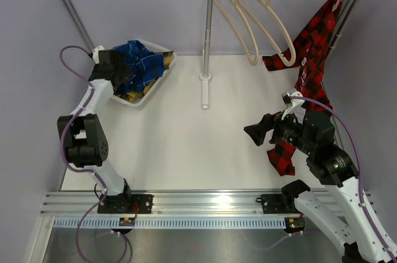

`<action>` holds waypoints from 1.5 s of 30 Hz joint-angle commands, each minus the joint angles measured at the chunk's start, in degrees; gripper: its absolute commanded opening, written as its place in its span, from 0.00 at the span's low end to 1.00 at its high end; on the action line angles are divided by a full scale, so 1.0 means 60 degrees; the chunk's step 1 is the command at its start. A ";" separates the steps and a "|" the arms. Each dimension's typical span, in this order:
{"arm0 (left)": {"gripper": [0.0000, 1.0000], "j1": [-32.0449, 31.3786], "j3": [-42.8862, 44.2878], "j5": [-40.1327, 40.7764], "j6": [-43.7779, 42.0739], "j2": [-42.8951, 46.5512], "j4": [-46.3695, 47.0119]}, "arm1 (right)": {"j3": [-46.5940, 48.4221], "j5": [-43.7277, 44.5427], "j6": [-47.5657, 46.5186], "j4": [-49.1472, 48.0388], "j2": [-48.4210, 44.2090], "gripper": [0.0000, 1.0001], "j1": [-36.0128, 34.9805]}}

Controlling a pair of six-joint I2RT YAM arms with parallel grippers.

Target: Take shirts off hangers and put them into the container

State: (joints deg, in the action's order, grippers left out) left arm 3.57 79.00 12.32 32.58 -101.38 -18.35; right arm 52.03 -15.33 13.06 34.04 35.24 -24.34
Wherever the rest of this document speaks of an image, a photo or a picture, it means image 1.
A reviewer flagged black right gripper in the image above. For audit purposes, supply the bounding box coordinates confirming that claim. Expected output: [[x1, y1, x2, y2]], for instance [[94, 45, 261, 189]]
[[244, 104, 315, 155]]

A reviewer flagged white plastic basket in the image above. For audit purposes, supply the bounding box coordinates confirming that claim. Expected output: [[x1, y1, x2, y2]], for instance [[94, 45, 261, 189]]
[[111, 39, 177, 107]]

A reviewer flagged blue plaid shirt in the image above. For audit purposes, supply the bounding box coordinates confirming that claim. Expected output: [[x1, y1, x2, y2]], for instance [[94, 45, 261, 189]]
[[112, 40, 165, 94]]

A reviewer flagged yellow plaid shirt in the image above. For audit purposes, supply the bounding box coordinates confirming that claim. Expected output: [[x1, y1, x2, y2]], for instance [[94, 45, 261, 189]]
[[115, 51, 174, 103]]

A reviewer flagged beige hanger with blue shirt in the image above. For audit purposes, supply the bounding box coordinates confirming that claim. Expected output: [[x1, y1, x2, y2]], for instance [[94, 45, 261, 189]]
[[236, 0, 297, 67]]

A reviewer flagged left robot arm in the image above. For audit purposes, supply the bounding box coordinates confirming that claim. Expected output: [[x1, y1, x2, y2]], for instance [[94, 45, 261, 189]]
[[57, 46, 138, 213]]

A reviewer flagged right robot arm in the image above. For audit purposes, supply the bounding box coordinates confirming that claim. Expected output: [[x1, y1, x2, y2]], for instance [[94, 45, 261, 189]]
[[244, 112, 396, 262]]

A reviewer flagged red plaid shirt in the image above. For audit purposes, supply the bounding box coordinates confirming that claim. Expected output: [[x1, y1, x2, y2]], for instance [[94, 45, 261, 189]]
[[262, 0, 342, 176]]

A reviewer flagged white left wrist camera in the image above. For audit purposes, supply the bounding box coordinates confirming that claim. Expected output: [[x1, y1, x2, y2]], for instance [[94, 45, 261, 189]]
[[88, 45, 105, 64]]

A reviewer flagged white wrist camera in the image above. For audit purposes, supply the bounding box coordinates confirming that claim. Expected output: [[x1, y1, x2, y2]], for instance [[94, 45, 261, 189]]
[[88, 45, 105, 64], [281, 89, 304, 120]]

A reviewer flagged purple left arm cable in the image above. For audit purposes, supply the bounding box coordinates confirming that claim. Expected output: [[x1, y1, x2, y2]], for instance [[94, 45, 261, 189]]
[[58, 45, 133, 261]]

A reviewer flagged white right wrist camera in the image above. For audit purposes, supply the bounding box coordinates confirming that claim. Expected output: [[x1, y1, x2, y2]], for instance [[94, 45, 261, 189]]
[[281, 89, 304, 120]]

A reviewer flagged aluminium mounting rail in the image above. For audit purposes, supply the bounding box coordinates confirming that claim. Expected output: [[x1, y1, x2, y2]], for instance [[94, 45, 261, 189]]
[[40, 190, 378, 216]]

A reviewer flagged white slotted cable duct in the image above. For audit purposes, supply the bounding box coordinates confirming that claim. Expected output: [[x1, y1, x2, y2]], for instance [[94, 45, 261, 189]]
[[53, 216, 287, 230]]

